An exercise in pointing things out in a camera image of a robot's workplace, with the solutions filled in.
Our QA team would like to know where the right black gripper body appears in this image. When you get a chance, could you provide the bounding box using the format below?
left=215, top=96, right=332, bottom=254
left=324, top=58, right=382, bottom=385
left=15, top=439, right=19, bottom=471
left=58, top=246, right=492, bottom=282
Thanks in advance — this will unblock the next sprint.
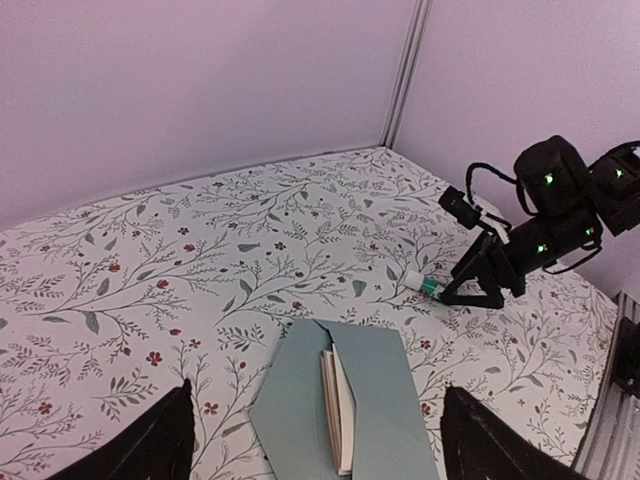
left=486, top=207, right=603, bottom=297

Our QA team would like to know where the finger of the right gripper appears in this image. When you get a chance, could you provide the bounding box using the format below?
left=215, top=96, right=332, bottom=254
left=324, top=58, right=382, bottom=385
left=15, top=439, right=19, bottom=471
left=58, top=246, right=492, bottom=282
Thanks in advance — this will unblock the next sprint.
left=451, top=234, right=500, bottom=280
left=439, top=259, right=503, bottom=309

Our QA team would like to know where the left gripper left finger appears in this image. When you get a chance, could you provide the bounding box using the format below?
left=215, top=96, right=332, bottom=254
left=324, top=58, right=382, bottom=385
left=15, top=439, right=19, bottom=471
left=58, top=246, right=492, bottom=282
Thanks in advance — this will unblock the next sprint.
left=52, top=380, right=195, bottom=480

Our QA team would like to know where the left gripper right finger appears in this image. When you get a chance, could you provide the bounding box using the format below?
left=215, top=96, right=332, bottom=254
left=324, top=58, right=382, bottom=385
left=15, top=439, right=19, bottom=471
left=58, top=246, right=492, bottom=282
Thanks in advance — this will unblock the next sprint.
left=440, top=386, right=583, bottom=480

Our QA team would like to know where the green white glue stick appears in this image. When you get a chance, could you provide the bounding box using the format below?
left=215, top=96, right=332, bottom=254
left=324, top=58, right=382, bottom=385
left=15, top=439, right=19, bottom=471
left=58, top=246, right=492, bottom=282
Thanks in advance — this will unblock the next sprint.
left=403, top=270, right=445, bottom=298

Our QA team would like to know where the teal blue envelope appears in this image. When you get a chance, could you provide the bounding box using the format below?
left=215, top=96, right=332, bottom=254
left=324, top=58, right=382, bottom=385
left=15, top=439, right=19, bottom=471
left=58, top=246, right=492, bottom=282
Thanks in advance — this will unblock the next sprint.
left=250, top=320, right=438, bottom=480

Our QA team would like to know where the beige letter paper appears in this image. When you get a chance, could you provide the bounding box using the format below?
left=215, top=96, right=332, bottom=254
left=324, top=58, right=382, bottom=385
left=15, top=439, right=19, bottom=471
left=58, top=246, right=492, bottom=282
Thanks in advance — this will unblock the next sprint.
left=320, top=344, right=356, bottom=476

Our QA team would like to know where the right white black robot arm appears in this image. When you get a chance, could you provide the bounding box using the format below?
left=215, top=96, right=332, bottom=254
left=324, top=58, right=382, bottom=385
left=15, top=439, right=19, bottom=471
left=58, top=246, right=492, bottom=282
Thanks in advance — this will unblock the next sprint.
left=437, top=135, right=639, bottom=309

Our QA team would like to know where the floral patterned table mat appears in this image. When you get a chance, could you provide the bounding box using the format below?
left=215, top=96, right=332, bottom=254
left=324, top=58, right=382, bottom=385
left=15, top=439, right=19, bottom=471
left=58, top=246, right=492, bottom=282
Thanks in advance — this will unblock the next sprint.
left=1, top=148, right=617, bottom=479

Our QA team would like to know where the right black camera cable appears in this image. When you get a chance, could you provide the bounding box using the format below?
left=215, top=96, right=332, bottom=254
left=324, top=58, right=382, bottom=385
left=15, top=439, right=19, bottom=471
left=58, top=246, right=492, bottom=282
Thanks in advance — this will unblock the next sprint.
left=465, top=160, right=539, bottom=216

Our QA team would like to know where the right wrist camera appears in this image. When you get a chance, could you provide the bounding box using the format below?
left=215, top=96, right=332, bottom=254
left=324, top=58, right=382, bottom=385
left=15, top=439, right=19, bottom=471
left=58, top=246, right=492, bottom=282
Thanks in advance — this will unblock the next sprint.
left=438, top=186, right=486, bottom=230

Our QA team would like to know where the front aluminium rail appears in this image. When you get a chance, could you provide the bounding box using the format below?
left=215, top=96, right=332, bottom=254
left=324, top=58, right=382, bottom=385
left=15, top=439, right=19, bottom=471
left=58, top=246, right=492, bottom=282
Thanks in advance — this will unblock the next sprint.
left=573, top=292, right=639, bottom=479

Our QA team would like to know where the right aluminium frame post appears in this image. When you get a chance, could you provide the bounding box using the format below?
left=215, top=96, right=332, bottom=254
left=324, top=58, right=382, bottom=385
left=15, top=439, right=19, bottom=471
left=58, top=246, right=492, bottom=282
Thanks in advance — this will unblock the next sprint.
left=379, top=0, right=433, bottom=149

